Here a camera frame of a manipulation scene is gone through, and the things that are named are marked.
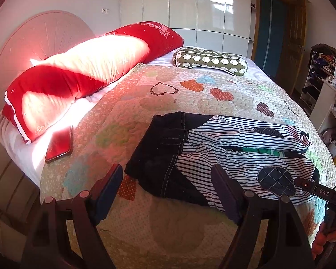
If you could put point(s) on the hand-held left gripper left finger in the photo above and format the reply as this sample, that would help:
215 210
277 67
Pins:
111 193

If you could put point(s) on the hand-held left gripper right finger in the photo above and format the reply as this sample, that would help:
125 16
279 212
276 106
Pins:
226 193

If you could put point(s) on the dark denim pants striped lining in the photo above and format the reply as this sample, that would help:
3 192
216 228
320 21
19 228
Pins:
212 157

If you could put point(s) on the person's right hand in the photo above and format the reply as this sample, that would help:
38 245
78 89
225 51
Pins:
319 241

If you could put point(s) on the red smartphone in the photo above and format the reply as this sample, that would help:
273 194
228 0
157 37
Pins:
58 147

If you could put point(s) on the heart patterned quilt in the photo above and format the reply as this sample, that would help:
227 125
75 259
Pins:
145 103

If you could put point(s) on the white shelf unit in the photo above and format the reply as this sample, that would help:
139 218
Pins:
326 95

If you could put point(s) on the long red pillow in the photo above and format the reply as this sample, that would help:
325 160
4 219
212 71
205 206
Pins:
72 70

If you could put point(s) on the green patterned bolster pillow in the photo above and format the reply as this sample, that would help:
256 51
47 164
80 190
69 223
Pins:
210 60

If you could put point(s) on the dark clothing pile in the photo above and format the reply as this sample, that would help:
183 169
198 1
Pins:
324 53

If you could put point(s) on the wooden door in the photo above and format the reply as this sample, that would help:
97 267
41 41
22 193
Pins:
295 42

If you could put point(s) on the white round headboard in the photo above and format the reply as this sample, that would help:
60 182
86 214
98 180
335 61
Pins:
36 33

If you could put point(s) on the white glossy wardrobe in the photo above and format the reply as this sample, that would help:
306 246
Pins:
184 5

